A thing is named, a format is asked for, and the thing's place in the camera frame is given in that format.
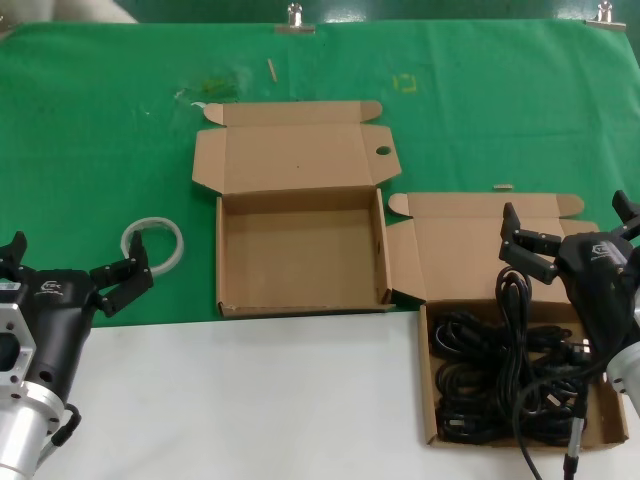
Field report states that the green table cloth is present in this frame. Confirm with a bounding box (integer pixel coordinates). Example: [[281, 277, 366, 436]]
[[0, 18, 640, 331]]

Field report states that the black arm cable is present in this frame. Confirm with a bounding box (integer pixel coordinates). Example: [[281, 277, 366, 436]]
[[512, 349, 611, 480], [49, 402, 82, 451]]

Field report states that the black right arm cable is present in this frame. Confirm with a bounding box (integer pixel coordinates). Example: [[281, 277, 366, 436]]
[[512, 349, 611, 480]]

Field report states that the silver left wrist bracket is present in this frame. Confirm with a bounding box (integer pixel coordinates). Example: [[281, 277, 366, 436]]
[[0, 282, 39, 399]]

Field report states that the cardboard box with round hole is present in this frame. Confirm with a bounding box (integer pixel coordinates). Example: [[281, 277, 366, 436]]
[[191, 99, 403, 320]]

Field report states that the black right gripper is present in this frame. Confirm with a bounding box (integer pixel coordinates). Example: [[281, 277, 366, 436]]
[[499, 189, 640, 371]]

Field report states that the clear tape roll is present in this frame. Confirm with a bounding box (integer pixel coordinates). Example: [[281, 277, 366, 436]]
[[122, 215, 184, 276]]

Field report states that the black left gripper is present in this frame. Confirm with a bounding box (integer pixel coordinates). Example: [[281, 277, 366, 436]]
[[0, 230, 155, 404]]

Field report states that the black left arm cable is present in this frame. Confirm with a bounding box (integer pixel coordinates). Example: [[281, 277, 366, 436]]
[[49, 402, 82, 451]]

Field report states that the cardboard box without hole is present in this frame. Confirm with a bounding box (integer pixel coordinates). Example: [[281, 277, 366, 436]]
[[384, 192, 630, 448]]

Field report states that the silver binder clip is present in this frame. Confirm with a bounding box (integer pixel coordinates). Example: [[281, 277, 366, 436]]
[[274, 2, 317, 35], [585, 1, 627, 30]]

